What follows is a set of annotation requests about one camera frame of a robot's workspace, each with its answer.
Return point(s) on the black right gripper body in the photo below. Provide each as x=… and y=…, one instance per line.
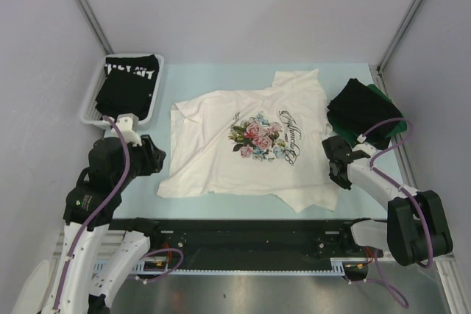
x=339, y=179

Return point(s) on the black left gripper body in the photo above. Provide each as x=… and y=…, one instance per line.
x=143, y=158

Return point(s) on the white floral print t-shirt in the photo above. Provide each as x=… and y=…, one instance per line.
x=254, y=143

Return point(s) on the white plastic laundry basket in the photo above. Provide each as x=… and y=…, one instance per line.
x=89, y=115

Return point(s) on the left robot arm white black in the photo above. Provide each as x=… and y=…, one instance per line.
x=113, y=163

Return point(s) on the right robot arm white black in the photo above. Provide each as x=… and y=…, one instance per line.
x=415, y=230

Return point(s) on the folded black t-shirt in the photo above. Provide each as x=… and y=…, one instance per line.
x=364, y=108

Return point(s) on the black t-shirt white lettering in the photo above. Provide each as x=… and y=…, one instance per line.
x=128, y=86

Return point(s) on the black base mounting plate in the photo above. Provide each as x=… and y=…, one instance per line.
x=259, y=245

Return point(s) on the light blue cable duct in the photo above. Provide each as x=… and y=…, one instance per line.
x=335, y=268

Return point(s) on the aluminium front frame rail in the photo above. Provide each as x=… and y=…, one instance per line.
x=113, y=239

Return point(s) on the left rear aluminium post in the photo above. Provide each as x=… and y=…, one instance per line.
x=93, y=22

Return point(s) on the aluminium post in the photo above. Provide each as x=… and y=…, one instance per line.
x=406, y=22
x=93, y=22

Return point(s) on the right rear aluminium post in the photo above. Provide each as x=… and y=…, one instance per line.
x=406, y=22

